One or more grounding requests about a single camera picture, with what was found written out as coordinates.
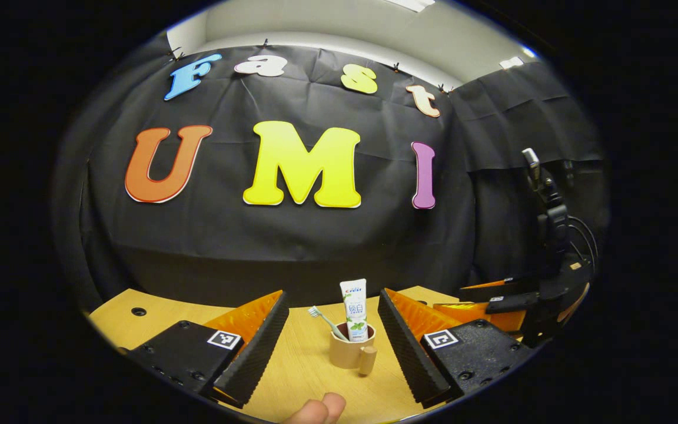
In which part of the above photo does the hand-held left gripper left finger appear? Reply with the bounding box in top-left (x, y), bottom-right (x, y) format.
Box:
top-left (124, 290), bottom-right (291, 408)

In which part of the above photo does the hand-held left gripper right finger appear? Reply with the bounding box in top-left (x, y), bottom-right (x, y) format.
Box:
top-left (377, 287), bottom-right (537, 407)

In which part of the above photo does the beige cup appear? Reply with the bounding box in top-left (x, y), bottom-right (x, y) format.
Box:
top-left (330, 323), bottom-right (378, 376)

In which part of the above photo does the white toothpaste tube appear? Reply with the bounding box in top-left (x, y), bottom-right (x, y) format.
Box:
top-left (340, 279), bottom-right (370, 343)

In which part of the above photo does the pale green toothbrush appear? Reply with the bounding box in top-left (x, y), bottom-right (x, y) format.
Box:
top-left (307, 305), bottom-right (350, 342)

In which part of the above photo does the wooden desktop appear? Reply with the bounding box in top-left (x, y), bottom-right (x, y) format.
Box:
top-left (88, 286), bottom-right (590, 424)

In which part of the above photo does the black backdrop cloth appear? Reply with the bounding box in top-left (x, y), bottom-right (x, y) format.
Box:
top-left (51, 44), bottom-right (607, 313)

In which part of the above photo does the black cable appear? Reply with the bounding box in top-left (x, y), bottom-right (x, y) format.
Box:
top-left (569, 216), bottom-right (600, 277)

